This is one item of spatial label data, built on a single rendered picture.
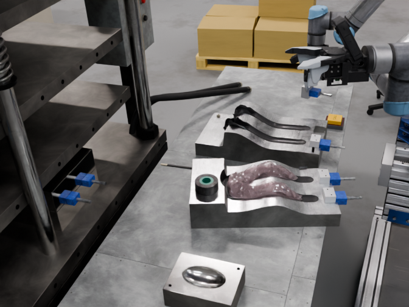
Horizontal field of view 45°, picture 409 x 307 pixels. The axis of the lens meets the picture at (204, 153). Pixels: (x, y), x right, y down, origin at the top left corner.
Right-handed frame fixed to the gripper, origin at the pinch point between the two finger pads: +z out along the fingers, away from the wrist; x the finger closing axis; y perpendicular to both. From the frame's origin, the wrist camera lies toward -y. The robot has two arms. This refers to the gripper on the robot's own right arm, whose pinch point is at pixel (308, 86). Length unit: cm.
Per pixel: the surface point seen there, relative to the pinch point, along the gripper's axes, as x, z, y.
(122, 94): -58, -7, -58
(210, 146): -49, 12, -21
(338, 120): -2.6, 11.9, 15.6
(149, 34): -18, -20, -73
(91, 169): -88, 9, -50
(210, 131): -40.0, 10.1, -26.7
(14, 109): -122, -32, -36
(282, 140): -35.3, 9.0, 3.9
